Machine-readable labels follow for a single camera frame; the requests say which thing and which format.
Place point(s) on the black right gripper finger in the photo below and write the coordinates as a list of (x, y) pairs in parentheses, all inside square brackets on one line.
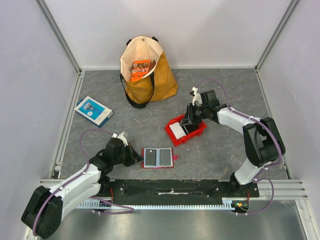
[(195, 120), (188, 117)]

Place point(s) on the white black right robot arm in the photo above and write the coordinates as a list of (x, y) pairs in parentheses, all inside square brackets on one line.
[(263, 144)]

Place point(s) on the aluminium front frame rail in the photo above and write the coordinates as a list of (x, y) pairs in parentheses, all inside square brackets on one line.
[(280, 189)]

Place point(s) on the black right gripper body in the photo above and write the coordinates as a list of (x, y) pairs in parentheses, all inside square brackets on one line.
[(189, 114)]

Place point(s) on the aluminium frame rail left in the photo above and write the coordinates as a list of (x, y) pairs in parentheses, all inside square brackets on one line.
[(66, 127)]

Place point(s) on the white card stack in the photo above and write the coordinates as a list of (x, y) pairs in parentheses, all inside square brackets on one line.
[(177, 130)]

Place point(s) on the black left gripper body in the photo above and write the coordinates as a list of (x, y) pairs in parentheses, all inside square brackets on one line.
[(125, 153)]

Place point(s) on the blue white razor package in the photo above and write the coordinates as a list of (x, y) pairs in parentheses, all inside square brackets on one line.
[(93, 111)]

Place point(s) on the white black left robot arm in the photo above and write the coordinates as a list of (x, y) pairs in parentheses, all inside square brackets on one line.
[(48, 206)]

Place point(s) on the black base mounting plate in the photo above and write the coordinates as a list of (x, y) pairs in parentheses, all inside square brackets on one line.
[(172, 190)]

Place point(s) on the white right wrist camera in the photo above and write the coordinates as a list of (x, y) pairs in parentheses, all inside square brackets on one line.
[(197, 99)]

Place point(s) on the aluminium frame rail right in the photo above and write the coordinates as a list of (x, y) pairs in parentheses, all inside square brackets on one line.
[(276, 73)]

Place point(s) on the mustard yellow tote bag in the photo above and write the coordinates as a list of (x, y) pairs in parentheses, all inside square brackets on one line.
[(158, 84)]

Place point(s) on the white slotted cable duct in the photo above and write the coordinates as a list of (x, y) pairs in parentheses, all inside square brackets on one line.
[(99, 205)]

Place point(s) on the red leather card holder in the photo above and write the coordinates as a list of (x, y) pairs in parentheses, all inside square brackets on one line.
[(165, 158)]

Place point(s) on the black credit card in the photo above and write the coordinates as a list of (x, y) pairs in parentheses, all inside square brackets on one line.
[(150, 157)]

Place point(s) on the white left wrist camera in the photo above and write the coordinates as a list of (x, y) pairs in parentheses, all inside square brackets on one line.
[(122, 136)]

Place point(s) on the orange snack box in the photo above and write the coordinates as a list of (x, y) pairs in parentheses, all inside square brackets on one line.
[(139, 69)]

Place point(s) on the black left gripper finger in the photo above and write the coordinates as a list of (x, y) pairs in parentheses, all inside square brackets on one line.
[(130, 162), (134, 155)]

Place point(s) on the red plastic bin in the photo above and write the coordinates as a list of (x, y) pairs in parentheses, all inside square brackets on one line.
[(190, 130)]

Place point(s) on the aluminium frame rail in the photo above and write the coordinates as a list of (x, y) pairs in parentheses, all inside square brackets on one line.
[(280, 189), (276, 73), (66, 127)]

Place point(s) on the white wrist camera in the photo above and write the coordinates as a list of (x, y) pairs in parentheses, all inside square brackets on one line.
[(122, 136), (197, 99)]

